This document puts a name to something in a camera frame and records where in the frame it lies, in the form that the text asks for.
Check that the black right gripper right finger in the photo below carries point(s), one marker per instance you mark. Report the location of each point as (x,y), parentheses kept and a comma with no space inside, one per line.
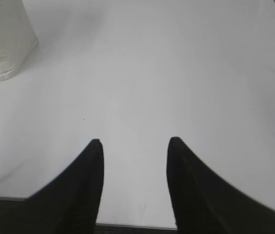
(204,203)

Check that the cream fabric zipper bag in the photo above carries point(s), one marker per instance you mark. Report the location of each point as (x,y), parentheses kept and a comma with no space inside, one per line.
(17,38)

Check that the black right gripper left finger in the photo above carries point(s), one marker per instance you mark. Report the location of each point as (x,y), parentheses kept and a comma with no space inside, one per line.
(69,204)

